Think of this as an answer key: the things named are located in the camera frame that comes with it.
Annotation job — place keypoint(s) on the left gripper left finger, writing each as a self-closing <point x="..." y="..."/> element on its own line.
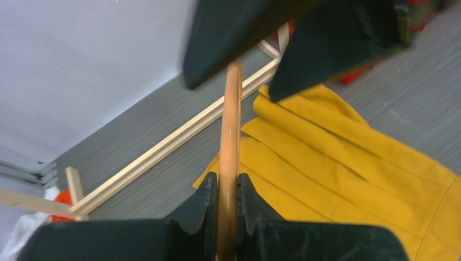
<point x="187" y="233"/>

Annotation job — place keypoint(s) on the wooden clothes rack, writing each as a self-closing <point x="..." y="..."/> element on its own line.
<point x="83" y="205"/>

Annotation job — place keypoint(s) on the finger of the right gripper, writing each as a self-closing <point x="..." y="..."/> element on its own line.
<point x="221" y="31"/>
<point x="335" y="47"/>

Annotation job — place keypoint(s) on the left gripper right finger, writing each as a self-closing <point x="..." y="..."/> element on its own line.
<point x="263" y="234"/>

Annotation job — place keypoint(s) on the white cloth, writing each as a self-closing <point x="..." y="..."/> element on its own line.
<point x="17" y="225"/>

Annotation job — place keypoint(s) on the yellow pleated skirt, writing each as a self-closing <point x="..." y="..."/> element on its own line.
<point x="312" y="157"/>

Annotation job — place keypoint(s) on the orange hanger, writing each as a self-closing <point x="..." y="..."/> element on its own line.
<point x="229" y="164"/>

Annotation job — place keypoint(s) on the red plastic bin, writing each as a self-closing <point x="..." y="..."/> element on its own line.
<point x="353" y="74"/>

